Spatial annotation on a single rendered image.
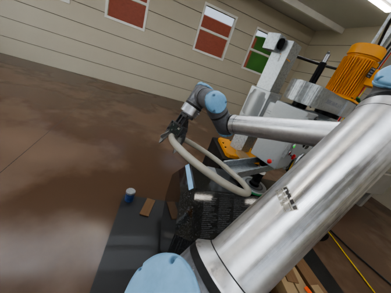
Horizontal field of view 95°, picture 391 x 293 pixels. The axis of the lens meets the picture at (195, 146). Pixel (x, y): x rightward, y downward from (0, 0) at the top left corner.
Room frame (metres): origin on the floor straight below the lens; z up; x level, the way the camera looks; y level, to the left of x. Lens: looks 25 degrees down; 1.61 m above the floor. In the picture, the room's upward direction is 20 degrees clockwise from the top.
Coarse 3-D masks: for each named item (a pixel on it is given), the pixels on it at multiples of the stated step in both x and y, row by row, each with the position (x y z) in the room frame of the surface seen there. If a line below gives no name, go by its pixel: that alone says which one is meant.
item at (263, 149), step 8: (280, 104) 1.25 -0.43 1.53; (288, 104) 1.23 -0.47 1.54; (272, 112) 1.27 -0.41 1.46; (280, 112) 1.23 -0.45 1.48; (288, 112) 1.20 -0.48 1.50; (296, 112) 1.17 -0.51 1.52; (304, 112) 1.14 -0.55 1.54; (312, 112) 1.25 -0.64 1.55; (256, 144) 1.27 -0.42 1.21; (264, 144) 1.23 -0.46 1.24; (272, 144) 1.19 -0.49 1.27; (280, 144) 1.16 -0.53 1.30; (256, 152) 1.25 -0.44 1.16; (264, 152) 1.21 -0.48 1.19; (272, 152) 1.17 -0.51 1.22; (280, 152) 1.14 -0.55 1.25; (264, 160) 1.19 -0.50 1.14; (280, 160) 1.14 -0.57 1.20; (288, 160) 1.24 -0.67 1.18
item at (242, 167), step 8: (224, 160) 0.99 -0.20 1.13; (232, 160) 1.04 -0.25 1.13; (240, 160) 1.10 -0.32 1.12; (248, 160) 1.18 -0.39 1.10; (256, 160) 1.26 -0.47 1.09; (232, 168) 1.02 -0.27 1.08; (240, 168) 1.06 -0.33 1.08; (248, 168) 1.11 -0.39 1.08; (256, 168) 1.06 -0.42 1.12; (264, 168) 1.13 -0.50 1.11; (272, 168) 1.23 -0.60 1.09; (232, 176) 0.92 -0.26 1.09; (240, 176) 0.94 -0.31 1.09
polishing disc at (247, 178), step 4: (248, 176) 1.37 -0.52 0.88; (244, 180) 1.28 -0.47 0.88; (248, 180) 1.30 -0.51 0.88; (248, 184) 1.24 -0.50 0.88; (260, 184) 1.30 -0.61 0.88; (252, 188) 1.20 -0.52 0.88; (256, 188) 1.22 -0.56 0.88; (260, 188) 1.24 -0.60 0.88; (264, 188) 1.26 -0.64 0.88; (256, 192) 1.17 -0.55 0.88; (260, 192) 1.18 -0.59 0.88
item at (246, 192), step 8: (176, 136) 0.85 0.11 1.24; (176, 144) 0.66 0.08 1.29; (192, 144) 0.98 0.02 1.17; (184, 152) 0.62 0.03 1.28; (208, 152) 1.02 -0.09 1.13; (192, 160) 0.59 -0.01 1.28; (216, 160) 1.00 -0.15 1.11; (200, 168) 0.58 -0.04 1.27; (208, 168) 0.59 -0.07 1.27; (224, 168) 0.96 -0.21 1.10; (208, 176) 0.57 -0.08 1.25; (216, 176) 0.57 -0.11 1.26; (224, 184) 0.57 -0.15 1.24; (232, 184) 0.59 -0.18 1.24; (240, 184) 0.84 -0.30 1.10; (240, 192) 0.60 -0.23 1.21; (248, 192) 0.65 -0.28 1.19
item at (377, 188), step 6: (384, 174) 3.30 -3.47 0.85; (390, 174) 3.45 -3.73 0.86; (378, 180) 3.29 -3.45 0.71; (384, 180) 3.35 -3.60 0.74; (390, 180) 3.41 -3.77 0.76; (372, 186) 3.29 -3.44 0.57; (378, 186) 3.35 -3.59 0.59; (384, 186) 3.41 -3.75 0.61; (366, 192) 3.29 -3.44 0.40; (372, 192) 3.35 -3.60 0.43; (378, 192) 3.41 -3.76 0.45; (366, 198) 3.45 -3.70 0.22; (360, 204) 3.45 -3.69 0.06
